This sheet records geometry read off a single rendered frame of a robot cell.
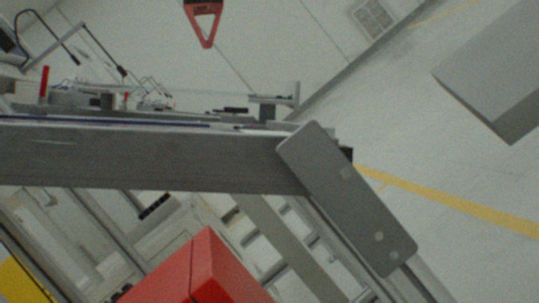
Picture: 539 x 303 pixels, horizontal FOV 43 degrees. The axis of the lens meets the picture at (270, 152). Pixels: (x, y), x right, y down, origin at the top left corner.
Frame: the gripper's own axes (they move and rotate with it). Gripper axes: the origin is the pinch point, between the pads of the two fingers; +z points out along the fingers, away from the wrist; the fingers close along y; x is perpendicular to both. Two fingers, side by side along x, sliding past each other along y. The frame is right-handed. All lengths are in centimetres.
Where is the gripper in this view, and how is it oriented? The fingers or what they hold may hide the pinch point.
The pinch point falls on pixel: (207, 43)
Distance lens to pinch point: 120.3
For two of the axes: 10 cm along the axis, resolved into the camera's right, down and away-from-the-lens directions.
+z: 0.9, 9.9, 0.7
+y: 0.9, 0.7, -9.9
